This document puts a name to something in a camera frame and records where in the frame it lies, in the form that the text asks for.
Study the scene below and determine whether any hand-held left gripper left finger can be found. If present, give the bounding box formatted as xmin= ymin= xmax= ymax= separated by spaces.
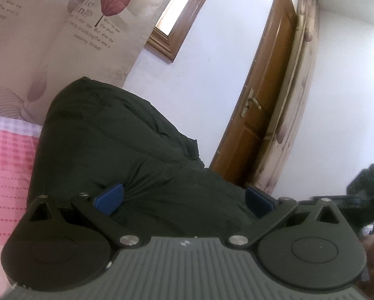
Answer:
xmin=26 ymin=184 xmax=141 ymax=251

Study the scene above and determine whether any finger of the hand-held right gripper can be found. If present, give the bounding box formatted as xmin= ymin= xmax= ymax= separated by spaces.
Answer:
xmin=309 ymin=195 xmax=364 ymax=219

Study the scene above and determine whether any metal door handle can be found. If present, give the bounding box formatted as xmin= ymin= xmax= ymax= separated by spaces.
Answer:
xmin=241 ymin=88 xmax=262 ymax=118

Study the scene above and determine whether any pink checked bed sheet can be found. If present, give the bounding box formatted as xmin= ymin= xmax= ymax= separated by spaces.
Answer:
xmin=0 ymin=112 xmax=44 ymax=288

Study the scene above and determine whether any wooden window frame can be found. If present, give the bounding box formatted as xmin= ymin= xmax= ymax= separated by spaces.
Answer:
xmin=145 ymin=0 xmax=222 ymax=63

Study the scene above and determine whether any dark green jacket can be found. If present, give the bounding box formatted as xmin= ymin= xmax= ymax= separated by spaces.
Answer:
xmin=27 ymin=76 xmax=270 ymax=239

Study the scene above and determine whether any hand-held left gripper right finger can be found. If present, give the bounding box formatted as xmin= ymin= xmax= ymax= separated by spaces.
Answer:
xmin=226 ymin=186 xmax=347 ymax=251

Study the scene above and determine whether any brown wooden door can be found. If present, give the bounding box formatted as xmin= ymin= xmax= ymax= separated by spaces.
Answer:
xmin=209 ymin=0 xmax=300 ymax=184

